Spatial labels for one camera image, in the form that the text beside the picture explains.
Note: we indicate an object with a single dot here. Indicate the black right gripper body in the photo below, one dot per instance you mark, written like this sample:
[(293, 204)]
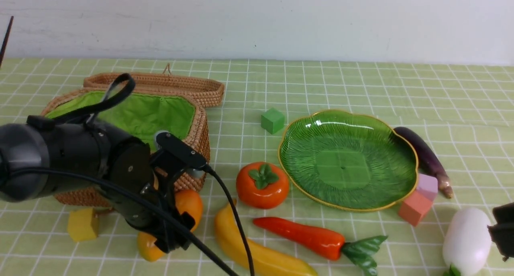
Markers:
[(502, 233)]

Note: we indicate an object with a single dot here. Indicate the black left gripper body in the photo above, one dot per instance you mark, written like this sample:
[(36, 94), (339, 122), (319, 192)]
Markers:
[(159, 192)]

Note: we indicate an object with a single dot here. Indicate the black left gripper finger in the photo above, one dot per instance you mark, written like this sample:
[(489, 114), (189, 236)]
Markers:
[(168, 237), (188, 222)]

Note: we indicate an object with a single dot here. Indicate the orange yellow mango toy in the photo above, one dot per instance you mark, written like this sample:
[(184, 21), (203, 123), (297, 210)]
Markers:
[(187, 201)]

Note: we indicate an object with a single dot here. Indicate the white radish toy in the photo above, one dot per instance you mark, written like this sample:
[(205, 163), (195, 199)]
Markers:
[(467, 243)]

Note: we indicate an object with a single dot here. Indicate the yellow banana toy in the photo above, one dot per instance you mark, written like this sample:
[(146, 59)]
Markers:
[(267, 262)]

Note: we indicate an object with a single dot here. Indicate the orange persimmon toy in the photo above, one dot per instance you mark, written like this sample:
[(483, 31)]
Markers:
[(262, 185)]

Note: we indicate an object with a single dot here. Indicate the purple eggplant toy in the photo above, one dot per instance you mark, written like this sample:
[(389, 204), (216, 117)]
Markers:
[(428, 161)]

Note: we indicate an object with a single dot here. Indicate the orange carrot toy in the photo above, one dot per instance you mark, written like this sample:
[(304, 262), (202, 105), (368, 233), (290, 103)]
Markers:
[(326, 243)]

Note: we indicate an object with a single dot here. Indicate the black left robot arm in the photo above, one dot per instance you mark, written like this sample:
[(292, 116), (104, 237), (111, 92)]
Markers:
[(43, 158)]

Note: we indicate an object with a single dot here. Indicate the woven wicker basket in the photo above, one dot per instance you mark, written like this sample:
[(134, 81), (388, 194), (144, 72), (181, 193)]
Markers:
[(142, 115)]

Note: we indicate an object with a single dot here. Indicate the yellow foam block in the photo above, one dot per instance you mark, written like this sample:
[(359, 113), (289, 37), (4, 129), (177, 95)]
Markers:
[(83, 225)]

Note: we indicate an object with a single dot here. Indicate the pink foam cube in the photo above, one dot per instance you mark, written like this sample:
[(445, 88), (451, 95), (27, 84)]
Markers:
[(427, 186)]

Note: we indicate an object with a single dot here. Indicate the salmon foam cube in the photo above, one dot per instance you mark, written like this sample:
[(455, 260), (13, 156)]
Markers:
[(414, 208)]

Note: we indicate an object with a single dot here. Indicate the woven wicker basket lid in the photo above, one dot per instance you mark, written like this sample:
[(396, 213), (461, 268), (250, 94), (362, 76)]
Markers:
[(205, 92)]

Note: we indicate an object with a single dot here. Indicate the green foam cube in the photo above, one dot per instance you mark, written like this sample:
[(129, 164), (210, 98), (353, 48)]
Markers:
[(272, 121)]

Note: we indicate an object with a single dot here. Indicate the green checkered tablecloth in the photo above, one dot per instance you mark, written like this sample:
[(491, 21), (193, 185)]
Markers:
[(464, 112)]

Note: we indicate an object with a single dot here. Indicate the green leaf-shaped glass plate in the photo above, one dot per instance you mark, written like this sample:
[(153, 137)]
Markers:
[(352, 162)]

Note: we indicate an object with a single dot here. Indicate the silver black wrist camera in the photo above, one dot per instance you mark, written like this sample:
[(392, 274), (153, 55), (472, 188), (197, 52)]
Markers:
[(176, 158)]

